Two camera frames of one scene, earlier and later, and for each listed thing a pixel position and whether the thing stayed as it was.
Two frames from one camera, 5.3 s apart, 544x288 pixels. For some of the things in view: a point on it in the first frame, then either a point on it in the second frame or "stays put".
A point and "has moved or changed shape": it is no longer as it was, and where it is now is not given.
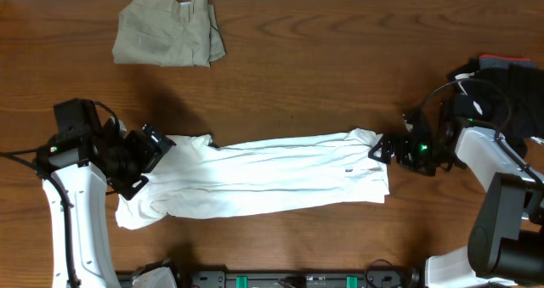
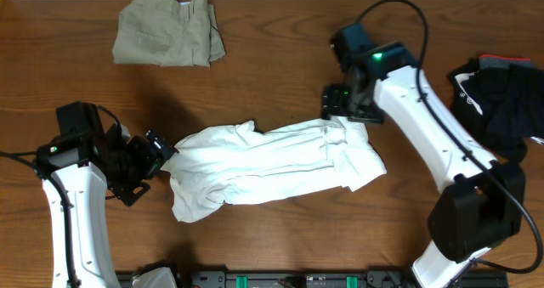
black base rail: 301,279 stays put
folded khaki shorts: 153,29 stays put
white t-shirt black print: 196,177 has moved or changed shape
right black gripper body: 422,155 to 340,101
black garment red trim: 503,92 stays put
